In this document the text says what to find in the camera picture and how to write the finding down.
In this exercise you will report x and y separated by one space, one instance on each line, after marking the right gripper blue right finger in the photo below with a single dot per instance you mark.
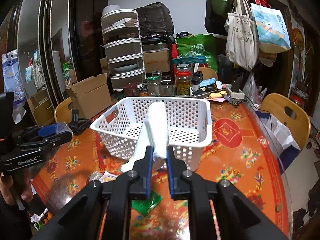
178 176

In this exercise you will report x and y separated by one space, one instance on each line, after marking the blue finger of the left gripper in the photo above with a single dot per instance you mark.
56 139
53 129

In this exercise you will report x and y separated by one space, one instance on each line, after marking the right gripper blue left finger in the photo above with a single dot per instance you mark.
140 187

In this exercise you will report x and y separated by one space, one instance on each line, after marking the green foil packet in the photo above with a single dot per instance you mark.
144 207

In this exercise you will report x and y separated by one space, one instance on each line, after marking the white ribbed round object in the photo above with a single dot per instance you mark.
94 176

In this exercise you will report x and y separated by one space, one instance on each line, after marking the white towel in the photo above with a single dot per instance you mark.
154 133

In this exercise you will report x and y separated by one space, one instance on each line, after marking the person left hand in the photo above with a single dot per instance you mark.
7 186

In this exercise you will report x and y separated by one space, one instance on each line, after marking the black phone holder stand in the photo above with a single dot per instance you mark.
77 124

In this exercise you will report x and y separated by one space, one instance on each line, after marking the left wooden chair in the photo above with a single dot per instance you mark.
63 111

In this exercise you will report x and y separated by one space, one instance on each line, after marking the wooden chair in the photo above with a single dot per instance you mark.
289 114
63 111

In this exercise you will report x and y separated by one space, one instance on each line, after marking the white cartoon printed packet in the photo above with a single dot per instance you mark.
106 177

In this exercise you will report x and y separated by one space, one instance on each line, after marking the brown cardboard box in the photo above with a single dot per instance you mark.
90 96

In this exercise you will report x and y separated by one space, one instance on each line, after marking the white perforated plastic basket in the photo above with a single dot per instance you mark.
134 123

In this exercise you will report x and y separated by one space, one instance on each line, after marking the red floral tablecloth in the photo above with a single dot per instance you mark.
166 168

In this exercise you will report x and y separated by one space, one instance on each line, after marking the dark brown mug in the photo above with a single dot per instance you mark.
131 89

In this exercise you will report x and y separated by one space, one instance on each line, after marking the white tiered drawer tower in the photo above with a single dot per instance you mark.
123 46

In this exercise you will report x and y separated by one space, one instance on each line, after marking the red lidded glass jar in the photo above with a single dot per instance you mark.
183 78

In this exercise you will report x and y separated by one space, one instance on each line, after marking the white power strip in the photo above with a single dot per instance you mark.
236 95

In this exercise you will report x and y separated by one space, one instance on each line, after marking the right wooden chair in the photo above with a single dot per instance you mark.
289 114

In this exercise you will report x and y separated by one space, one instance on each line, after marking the green shopping bag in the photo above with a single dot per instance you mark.
199 45

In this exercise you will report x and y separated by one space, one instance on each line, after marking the black wrapped box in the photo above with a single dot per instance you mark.
155 20

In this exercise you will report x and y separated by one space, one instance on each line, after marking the beige canvas tote bag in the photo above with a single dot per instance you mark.
242 45

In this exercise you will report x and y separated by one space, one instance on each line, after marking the blue illustrated tote bag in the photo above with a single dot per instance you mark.
272 30

